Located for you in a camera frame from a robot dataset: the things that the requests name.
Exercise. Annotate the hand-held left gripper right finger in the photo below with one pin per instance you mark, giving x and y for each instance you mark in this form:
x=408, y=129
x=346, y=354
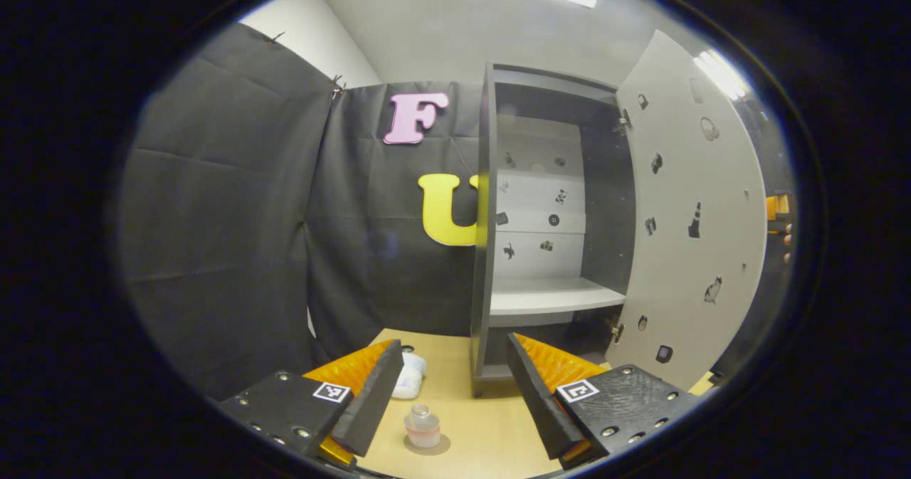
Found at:
x=541, y=408

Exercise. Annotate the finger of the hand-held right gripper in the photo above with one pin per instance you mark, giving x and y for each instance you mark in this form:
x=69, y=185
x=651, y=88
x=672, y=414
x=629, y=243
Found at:
x=774, y=208

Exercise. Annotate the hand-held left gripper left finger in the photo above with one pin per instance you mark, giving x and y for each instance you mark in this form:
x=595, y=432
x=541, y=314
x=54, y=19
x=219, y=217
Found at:
x=374, y=408

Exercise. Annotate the clear plastic bottle pink label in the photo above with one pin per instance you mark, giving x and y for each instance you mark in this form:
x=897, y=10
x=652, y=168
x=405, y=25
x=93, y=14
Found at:
x=423, y=429

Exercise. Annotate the beige cabinet door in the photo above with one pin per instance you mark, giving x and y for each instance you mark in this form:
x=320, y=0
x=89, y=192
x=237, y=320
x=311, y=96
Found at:
x=683, y=180

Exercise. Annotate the dark grey cabinet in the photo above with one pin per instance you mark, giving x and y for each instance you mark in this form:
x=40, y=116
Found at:
x=480, y=287

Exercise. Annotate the metal door hinge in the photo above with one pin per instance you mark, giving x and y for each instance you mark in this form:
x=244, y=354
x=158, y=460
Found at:
x=623, y=122
x=616, y=332

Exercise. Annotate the white cabinet shelf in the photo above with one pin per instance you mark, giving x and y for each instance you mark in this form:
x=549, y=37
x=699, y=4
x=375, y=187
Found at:
x=555, y=294

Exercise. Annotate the white crumpled bag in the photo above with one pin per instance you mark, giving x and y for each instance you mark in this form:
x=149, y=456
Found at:
x=409, y=383

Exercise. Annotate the black backdrop cloth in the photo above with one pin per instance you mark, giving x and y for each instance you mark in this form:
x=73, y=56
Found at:
x=213, y=216

